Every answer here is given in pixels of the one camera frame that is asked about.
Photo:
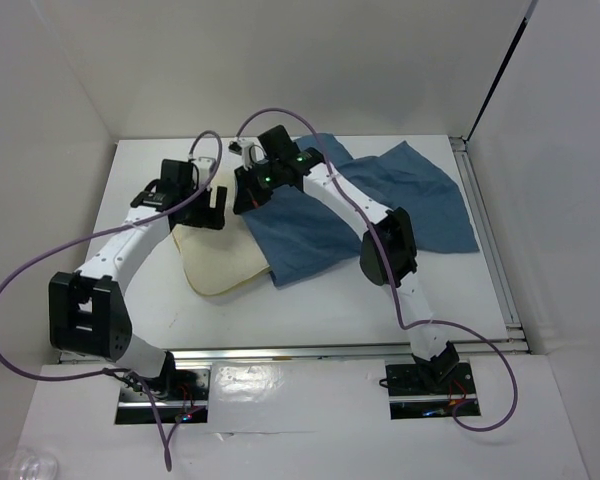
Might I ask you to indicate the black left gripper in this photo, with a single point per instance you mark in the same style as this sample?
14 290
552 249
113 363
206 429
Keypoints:
209 217

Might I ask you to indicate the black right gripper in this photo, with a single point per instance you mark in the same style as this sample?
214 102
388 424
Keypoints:
248 198

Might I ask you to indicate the cream yellow foam pillow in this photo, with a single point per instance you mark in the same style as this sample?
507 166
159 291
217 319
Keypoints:
218 261

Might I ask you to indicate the blue fabric pillowcase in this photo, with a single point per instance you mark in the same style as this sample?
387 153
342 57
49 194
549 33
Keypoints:
300 237

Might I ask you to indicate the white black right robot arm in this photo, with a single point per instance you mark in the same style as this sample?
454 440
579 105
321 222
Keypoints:
388 255

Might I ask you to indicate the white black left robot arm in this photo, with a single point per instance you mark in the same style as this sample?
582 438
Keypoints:
87 310

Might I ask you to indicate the clear plastic object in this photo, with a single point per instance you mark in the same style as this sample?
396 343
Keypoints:
25 463

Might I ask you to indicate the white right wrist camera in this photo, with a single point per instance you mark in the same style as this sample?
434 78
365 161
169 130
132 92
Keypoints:
251 154

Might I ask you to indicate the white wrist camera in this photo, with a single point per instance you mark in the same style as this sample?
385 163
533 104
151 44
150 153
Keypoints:
251 154
203 170

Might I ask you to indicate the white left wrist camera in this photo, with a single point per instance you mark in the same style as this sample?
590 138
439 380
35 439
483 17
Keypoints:
203 170

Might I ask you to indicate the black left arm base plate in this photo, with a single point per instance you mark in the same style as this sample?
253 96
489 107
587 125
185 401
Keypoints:
186 401

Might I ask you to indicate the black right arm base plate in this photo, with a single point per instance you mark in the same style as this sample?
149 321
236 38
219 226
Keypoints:
410 397

